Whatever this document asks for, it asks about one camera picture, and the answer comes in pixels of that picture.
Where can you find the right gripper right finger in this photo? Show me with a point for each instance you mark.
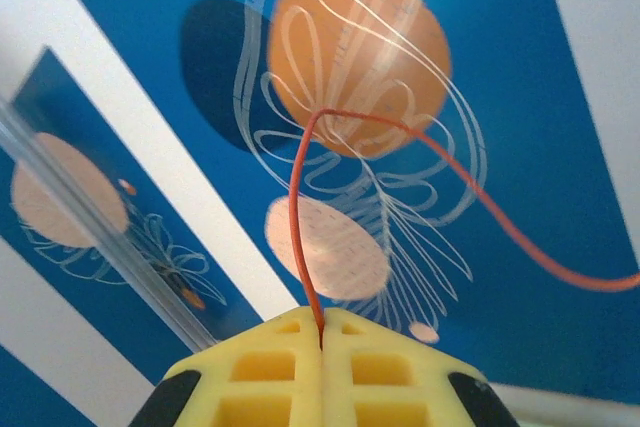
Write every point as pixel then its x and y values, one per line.
pixel 390 372

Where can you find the clear plastic rod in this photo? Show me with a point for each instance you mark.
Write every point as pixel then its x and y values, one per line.
pixel 100 242

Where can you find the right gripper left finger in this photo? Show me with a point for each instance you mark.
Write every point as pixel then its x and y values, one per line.
pixel 260 372

